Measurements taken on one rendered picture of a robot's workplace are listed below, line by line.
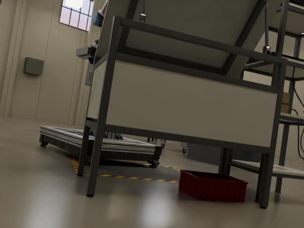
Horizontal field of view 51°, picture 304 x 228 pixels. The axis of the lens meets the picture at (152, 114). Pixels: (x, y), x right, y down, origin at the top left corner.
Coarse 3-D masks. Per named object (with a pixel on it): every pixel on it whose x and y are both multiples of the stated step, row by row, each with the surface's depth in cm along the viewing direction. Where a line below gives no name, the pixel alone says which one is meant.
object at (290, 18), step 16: (288, 0) 230; (288, 16) 251; (288, 32) 286; (256, 64) 251; (272, 64) 248; (288, 64) 231; (272, 80) 229; (288, 80) 288; (288, 112) 287; (288, 128) 287; (288, 176) 233; (256, 192) 227
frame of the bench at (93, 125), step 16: (96, 64) 216; (112, 64) 174; (144, 64) 180; (160, 64) 183; (224, 80) 196; (240, 80) 199; (96, 128) 174; (112, 128) 174; (128, 128) 177; (96, 144) 172; (208, 144) 193; (224, 144) 197; (240, 144) 200; (272, 144) 208; (80, 160) 224; (96, 160) 172; (224, 160) 261; (272, 160) 208; (96, 176) 172
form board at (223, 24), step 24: (120, 0) 208; (168, 0) 212; (192, 0) 215; (216, 0) 217; (240, 0) 220; (168, 24) 224; (192, 24) 226; (216, 24) 229; (240, 24) 232; (264, 24) 235; (144, 48) 233; (168, 48) 236; (192, 48) 239; (240, 72) 260
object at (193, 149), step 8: (192, 144) 483; (192, 152) 481; (200, 152) 470; (208, 152) 460; (216, 152) 450; (240, 152) 553; (248, 152) 542; (256, 152) 531; (200, 160) 468; (208, 160) 458; (216, 160) 449; (240, 160) 551; (248, 160) 540; (256, 160) 529
